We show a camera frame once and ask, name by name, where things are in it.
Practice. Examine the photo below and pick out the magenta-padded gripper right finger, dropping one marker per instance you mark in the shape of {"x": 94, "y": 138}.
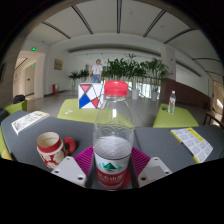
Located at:
{"x": 153, "y": 171}

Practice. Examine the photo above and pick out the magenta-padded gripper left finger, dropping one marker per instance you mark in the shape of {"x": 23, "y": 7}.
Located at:
{"x": 70, "y": 170}

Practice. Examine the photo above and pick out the clear red-capped water bottle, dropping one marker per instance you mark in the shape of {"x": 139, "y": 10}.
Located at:
{"x": 113, "y": 156}

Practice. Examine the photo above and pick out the small clear water bottle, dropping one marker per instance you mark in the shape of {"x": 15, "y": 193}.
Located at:
{"x": 172, "y": 103}

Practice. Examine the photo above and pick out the red and white mug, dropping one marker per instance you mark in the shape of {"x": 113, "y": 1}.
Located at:
{"x": 50, "y": 150}

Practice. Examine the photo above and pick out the white and yellow printed leaflet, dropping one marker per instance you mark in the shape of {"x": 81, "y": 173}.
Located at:
{"x": 193, "y": 143}

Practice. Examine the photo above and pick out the lime green low table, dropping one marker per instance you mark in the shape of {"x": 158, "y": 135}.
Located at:
{"x": 71, "y": 115}
{"x": 176, "y": 118}

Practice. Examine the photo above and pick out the white printed booklet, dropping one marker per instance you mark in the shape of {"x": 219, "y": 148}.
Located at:
{"x": 28, "y": 121}

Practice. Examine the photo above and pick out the white cube with coloured triangles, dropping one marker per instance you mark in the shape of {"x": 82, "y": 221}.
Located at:
{"x": 89, "y": 96}

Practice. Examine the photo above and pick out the wooden bench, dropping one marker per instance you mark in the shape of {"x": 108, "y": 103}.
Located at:
{"x": 215, "y": 118}

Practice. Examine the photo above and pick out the red fire extinguisher box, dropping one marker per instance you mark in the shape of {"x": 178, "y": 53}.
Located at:
{"x": 55, "y": 89}

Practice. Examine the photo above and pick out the lime green chair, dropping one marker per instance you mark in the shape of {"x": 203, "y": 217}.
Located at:
{"x": 15, "y": 108}

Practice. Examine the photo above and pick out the black backpack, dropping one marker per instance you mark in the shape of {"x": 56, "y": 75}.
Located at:
{"x": 19, "y": 99}

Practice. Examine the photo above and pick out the person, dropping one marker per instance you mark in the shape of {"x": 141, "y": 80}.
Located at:
{"x": 96, "y": 70}

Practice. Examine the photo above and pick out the row of potted plants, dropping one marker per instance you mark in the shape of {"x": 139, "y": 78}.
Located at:
{"x": 133, "y": 70}

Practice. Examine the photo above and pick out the framed picture on wall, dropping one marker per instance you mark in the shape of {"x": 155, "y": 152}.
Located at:
{"x": 58, "y": 64}

